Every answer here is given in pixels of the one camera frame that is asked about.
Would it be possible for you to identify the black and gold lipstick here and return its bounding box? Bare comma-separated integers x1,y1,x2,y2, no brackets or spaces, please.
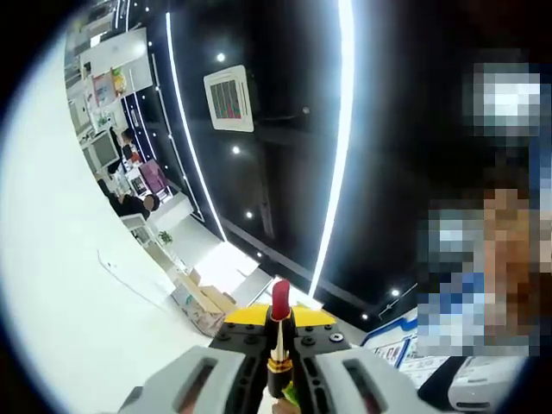
263,279,298,400

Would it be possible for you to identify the printed white carton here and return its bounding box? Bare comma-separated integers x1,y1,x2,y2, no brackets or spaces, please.
171,279,228,338

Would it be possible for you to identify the brown cardboard box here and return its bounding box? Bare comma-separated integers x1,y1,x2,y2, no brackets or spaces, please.
189,267,239,312

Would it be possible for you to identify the person's black shirt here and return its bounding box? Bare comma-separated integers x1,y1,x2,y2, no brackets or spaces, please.
415,355,467,405

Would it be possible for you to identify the white mesh office chair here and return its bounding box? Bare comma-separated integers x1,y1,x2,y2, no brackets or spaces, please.
120,214,152,245
88,131,120,169

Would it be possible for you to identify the purple poster board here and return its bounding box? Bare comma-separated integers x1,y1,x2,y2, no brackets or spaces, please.
139,158,167,196

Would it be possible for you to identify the long ceiling light strip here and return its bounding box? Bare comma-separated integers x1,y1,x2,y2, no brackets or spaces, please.
309,0,354,299
165,11,229,242

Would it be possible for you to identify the ceiling air conditioner vent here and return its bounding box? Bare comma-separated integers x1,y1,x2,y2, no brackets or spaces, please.
203,64,260,133

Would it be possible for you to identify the group of ceiling spotlights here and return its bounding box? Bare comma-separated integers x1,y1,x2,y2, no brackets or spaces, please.
214,50,402,323

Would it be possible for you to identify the white display shelf unit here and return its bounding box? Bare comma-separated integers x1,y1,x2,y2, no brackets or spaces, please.
79,27,153,127

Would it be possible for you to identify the blue framed wall poster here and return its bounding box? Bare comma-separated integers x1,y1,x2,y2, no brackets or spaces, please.
361,317,419,385

